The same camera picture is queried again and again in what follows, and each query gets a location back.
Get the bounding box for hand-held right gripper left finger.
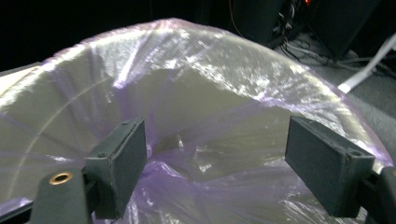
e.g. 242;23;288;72
83;117;148;220

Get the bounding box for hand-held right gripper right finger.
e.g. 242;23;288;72
284;115;376;218

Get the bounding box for purple plastic trash bag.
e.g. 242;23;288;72
0;18;394;224

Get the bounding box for white metal stand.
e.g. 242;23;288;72
337;32;396;94

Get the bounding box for black equipment case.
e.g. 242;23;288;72
306;0;384;60
232;0;293;48

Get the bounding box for bundle of floor cables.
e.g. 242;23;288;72
274;0;396;78

